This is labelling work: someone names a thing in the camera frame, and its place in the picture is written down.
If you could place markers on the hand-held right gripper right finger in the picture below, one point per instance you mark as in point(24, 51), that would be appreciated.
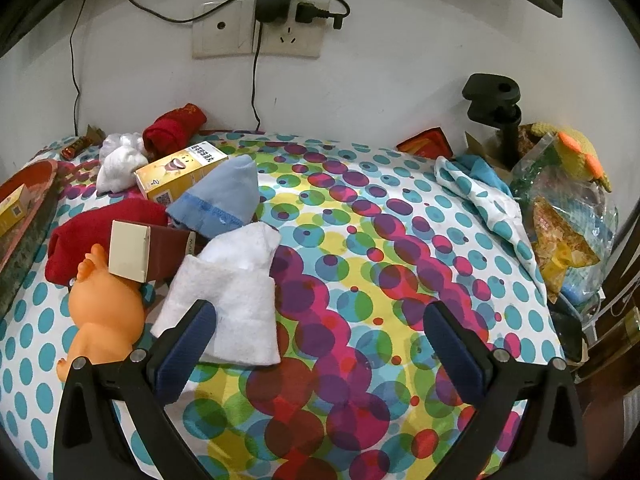
point(455, 355)

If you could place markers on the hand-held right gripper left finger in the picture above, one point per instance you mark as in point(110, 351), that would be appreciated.
point(185, 355)

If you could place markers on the white ribbed sock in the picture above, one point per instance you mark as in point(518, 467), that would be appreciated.
point(225, 315)

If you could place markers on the orange sock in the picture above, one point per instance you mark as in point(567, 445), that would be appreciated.
point(102, 320)

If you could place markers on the brown and cream box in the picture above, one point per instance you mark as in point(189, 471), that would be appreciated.
point(135, 250)

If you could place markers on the red knit cloth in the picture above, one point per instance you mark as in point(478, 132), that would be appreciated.
point(95, 235)

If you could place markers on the light blue sock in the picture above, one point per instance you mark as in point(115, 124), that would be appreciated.
point(220, 200)

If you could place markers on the red round basin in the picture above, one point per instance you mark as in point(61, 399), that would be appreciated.
point(30, 195)

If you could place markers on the colourful polka dot tablecloth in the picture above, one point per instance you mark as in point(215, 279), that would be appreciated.
point(370, 260)

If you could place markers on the clear plastic snack bag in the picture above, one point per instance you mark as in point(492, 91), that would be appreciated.
point(565, 230)

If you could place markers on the yellow coffee box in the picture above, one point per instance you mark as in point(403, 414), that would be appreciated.
point(175, 170)

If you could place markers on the blue cloth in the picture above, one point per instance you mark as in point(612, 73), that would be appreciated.
point(477, 167)

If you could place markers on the white balled sock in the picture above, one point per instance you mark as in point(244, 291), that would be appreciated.
point(117, 160)

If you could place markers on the brown cardboard box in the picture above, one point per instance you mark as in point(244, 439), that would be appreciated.
point(480, 145)

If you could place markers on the red flat packet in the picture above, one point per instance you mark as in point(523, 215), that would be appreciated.
point(425, 142)

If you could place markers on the small yellow box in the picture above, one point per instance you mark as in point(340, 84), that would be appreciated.
point(10, 210)

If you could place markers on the red rolled sock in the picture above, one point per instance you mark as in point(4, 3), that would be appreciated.
point(170, 127)

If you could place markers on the red candy wrapper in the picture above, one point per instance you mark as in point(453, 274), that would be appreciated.
point(75, 147)

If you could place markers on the yellow knitted toy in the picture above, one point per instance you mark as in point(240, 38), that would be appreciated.
point(582, 155)

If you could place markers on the black clamp stand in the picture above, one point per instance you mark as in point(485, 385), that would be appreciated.
point(492, 92)

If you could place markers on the white power outlet plate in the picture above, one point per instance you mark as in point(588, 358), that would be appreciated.
point(290, 40)

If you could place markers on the white single-hole wall plate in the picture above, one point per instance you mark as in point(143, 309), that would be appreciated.
point(220, 27)

